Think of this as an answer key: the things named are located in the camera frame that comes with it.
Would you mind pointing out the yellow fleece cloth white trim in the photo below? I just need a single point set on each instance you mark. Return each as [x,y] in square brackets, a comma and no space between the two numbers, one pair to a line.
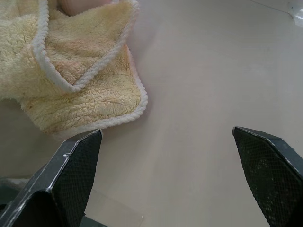
[68,71]

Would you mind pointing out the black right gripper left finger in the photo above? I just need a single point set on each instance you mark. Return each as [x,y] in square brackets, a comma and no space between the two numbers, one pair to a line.
[61,186]

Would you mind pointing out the pink rounded plastic object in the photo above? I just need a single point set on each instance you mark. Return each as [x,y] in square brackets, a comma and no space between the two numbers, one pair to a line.
[78,6]

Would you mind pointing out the clear plastic object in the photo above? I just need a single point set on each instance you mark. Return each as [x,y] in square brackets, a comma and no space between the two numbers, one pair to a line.
[297,11]

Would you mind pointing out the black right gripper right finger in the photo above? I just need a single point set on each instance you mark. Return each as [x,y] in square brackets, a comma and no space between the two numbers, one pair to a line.
[272,175]

